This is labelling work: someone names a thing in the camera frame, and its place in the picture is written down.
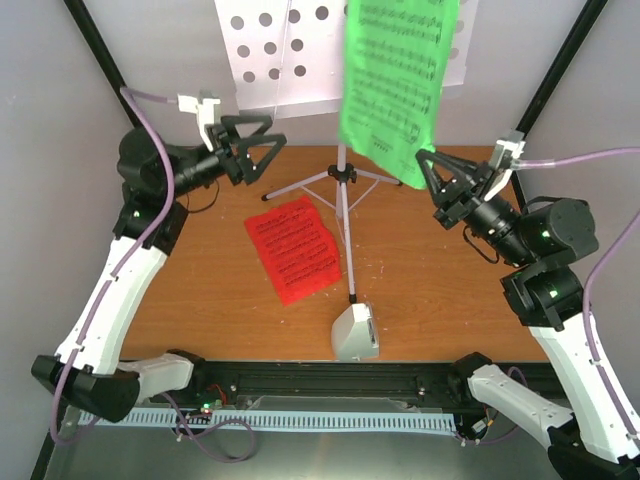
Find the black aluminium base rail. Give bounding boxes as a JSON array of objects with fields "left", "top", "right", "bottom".
[{"left": 69, "top": 360, "right": 599, "bottom": 411}]

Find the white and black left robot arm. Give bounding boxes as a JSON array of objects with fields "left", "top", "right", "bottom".
[{"left": 31, "top": 115, "right": 287, "bottom": 422}]

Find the red sheet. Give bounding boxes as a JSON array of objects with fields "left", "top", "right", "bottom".
[{"left": 244, "top": 196, "right": 342, "bottom": 306}]

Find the white perforated stand desk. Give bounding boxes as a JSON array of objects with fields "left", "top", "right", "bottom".
[{"left": 215, "top": 1, "right": 479, "bottom": 119}]

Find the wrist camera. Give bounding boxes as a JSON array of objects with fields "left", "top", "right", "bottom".
[
  {"left": 177, "top": 90, "right": 221, "bottom": 152},
  {"left": 480, "top": 130, "right": 525, "bottom": 201}
]

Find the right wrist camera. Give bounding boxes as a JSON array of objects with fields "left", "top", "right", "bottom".
[{"left": 480, "top": 130, "right": 525, "bottom": 201}]

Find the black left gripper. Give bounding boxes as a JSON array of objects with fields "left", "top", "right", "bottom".
[{"left": 164, "top": 115, "right": 288, "bottom": 199}]

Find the white tripod music stand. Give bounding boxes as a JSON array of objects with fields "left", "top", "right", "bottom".
[{"left": 261, "top": 144, "right": 403, "bottom": 305}]

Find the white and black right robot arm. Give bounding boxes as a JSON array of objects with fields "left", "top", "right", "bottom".
[{"left": 416, "top": 150, "right": 639, "bottom": 479}]

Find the light blue slotted cable duct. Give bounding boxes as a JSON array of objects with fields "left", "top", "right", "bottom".
[{"left": 97, "top": 407, "right": 456, "bottom": 436}]

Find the green sheet music page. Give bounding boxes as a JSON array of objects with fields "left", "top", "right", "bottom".
[{"left": 339, "top": 1, "right": 459, "bottom": 190}]

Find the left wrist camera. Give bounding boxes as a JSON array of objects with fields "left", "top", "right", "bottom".
[{"left": 177, "top": 90, "right": 221, "bottom": 152}]

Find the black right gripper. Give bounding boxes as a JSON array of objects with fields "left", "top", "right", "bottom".
[{"left": 412, "top": 146, "right": 532, "bottom": 266}]

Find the white metronome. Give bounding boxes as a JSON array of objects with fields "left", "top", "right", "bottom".
[{"left": 331, "top": 303, "right": 380, "bottom": 362}]

